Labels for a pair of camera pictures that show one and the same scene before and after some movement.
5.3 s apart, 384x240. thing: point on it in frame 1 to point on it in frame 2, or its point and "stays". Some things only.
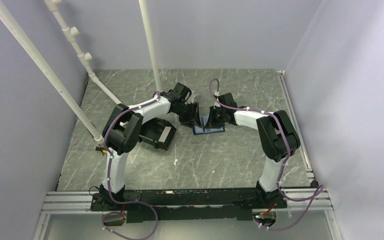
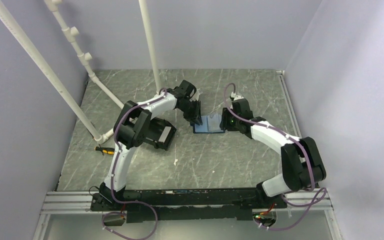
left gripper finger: x=197 y=120 stays
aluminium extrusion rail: x=81 y=202 stays
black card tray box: x=158 y=132 stays
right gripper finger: x=211 y=122 to x=223 y=124
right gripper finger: x=214 y=112 to x=226 y=116
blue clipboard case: x=202 y=130 stays
